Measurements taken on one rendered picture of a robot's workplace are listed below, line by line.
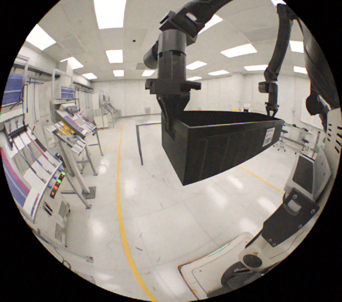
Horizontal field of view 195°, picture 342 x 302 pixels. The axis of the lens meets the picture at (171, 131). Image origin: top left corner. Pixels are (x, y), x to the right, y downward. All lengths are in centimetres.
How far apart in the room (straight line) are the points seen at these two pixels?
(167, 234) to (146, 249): 27
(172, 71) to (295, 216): 37
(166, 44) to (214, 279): 110
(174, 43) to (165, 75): 6
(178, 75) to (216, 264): 100
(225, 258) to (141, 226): 84
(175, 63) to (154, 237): 124
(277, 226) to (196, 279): 70
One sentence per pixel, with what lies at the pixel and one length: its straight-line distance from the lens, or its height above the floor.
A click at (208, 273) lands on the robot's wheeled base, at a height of 28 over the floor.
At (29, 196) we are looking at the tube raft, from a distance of 92.
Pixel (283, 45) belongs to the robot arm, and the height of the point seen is 145.
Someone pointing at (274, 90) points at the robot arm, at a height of 127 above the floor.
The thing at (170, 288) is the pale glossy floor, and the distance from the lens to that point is 121.
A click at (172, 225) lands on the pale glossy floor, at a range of 124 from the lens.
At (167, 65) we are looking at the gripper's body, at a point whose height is 122.
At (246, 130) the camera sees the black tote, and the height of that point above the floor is 111.
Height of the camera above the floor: 116
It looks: 17 degrees down
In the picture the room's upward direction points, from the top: straight up
